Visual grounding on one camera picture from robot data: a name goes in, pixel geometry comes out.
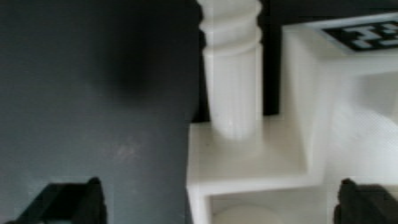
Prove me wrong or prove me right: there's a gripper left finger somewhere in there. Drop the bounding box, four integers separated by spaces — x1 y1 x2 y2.
8 177 107 224

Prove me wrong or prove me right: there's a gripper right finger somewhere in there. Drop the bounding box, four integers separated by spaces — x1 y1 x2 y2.
333 179 398 224

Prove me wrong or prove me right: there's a white chair seat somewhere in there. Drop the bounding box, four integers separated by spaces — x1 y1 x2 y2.
187 0 398 224

